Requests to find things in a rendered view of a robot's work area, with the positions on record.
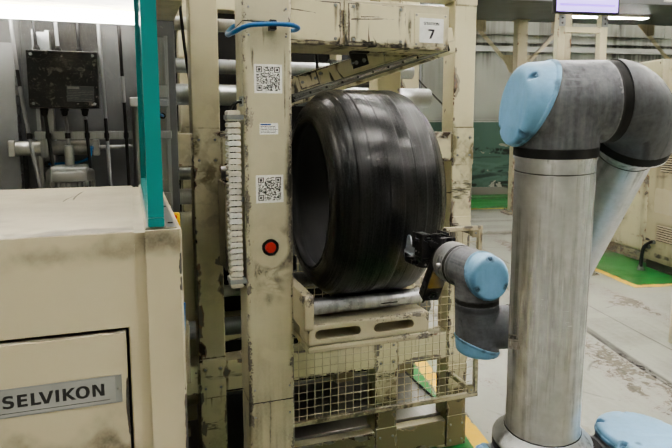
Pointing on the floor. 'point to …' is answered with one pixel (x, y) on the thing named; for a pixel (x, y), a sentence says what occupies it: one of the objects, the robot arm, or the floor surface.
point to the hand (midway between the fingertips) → (409, 252)
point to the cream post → (265, 213)
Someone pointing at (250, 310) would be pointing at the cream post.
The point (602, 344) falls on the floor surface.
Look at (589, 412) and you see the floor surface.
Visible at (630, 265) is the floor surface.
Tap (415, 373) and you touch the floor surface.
